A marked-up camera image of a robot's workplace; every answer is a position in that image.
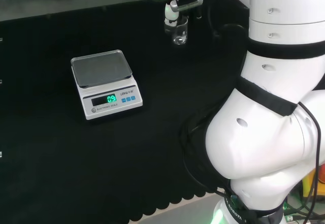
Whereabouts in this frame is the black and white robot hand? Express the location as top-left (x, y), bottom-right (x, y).
top-left (164, 0), bottom-right (205, 34)

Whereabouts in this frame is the black bench cloth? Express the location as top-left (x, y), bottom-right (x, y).
top-left (0, 0), bottom-right (251, 224)

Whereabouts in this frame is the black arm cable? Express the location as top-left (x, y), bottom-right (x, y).
top-left (297, 101), bottom-right (322, 224)

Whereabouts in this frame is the yellow stop button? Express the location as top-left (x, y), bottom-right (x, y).
top-left (301, 163), bottom-right (325, 202)

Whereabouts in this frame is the white electronic balance steel pan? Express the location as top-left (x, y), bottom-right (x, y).
top-left (70, 49), bottom-right (144, 121)

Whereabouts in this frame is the black cable bundle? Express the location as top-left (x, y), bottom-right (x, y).
top-left (179, 116), bottom-right (231, 197)

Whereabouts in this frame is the clear glass beaker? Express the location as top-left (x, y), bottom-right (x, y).
top-left (172, 17), bottom-right (189, 46)

